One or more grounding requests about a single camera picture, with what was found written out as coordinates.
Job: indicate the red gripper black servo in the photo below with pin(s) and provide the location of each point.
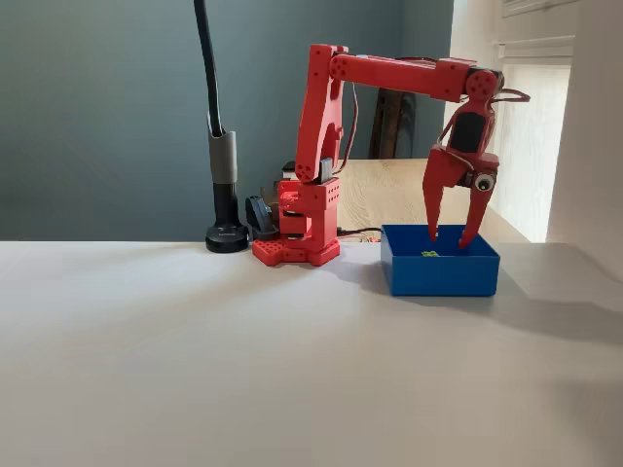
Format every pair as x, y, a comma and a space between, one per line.
445, 167

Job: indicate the green lego brick stack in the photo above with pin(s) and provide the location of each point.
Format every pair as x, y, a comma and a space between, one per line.
429, 253

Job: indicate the red robot arm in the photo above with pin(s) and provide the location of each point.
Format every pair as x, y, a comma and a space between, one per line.
389, 68

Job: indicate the blue plastic box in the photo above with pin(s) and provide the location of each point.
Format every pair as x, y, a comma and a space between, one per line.
443, 277

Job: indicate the light wooden table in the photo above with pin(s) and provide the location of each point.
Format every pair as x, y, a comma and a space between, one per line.
384, 194

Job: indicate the window with white blind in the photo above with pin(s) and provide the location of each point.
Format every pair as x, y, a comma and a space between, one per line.
530, 146

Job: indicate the black table clamp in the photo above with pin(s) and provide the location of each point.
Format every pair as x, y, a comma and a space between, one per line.
258, 214

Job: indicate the black gooseneck stand grey sleeve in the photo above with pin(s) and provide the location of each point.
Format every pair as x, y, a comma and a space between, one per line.
223, 160

